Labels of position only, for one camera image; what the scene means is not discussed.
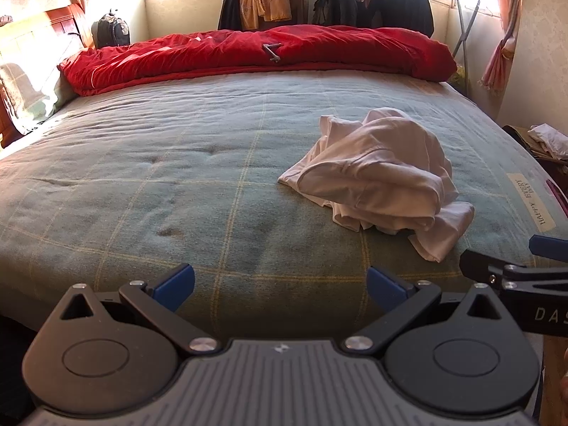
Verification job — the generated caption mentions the green and white pillow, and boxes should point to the green and white pillow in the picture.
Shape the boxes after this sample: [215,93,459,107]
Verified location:
[0,35,83,136]

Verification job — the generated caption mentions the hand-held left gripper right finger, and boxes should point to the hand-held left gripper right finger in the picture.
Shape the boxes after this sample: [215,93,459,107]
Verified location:
[344,266,504,358]

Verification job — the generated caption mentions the wooden stool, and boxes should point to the wooden stool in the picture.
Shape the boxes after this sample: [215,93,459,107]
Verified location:
[503,124,568,165]

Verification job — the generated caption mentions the red duvet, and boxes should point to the red duvet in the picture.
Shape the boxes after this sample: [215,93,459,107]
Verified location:
[58,24,458,97]

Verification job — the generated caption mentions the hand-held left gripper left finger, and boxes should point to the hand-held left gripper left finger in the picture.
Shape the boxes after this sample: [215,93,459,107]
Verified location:
[60,263,220,356]

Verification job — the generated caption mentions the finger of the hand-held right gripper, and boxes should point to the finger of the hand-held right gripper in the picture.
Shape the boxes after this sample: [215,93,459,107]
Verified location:
[529,234,568,260]
[459,250,533,287]

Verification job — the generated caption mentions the black draped cloth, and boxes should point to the black draped cloth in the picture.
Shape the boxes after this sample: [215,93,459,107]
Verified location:
[217,0,242,32]

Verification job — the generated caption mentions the orange draped cloth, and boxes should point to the orange draped cloth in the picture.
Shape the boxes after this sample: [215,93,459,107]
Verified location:
[240,0,293,32]

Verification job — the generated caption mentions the brown chair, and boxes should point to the brown chair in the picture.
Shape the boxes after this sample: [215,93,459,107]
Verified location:
[288,0,311,29]

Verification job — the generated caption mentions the white printed t-shirt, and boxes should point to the white printed t-shirt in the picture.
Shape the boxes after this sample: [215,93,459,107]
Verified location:
[278,107,475,263]

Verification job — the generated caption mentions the metal clothes rack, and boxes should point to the metal clothes rack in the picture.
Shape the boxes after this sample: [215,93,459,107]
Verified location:
[317,0,482,96]

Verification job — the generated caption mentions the white crumpled cloth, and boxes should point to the white crumpled cloth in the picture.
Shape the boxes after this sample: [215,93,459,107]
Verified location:
[528,123,568,160]

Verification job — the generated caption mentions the black hanging garment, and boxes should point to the black hanging garment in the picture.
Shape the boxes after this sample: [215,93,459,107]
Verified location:
[368,0,435,38]

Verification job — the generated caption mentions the wooden headboard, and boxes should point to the wooden headboard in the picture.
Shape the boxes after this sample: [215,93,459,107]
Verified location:
[0,4,94,149]

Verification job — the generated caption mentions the pink fringed curtain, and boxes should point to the pink fringed curtain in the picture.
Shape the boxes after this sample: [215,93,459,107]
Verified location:
[479,0,522,96]

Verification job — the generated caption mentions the grey backpack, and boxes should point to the grey backpack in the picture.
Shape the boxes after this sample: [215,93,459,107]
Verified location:
[91,9,131,49]

